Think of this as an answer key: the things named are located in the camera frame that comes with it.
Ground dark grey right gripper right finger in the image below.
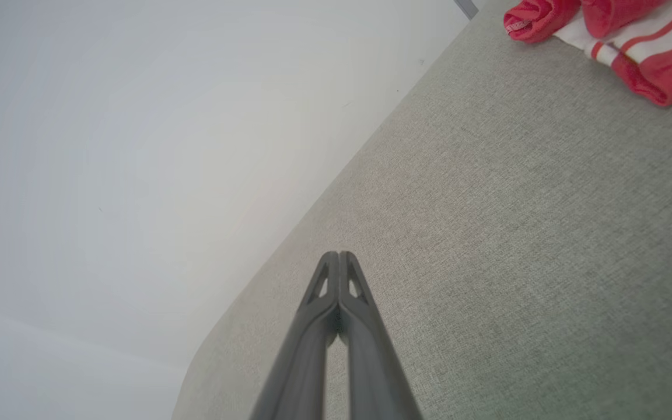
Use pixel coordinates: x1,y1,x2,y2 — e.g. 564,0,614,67
339,251,424,420

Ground red white short-sleeve shirt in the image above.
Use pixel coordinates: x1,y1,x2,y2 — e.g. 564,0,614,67
503,0,672,108

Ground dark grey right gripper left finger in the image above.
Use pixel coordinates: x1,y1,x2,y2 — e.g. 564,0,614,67
250,251,340,420

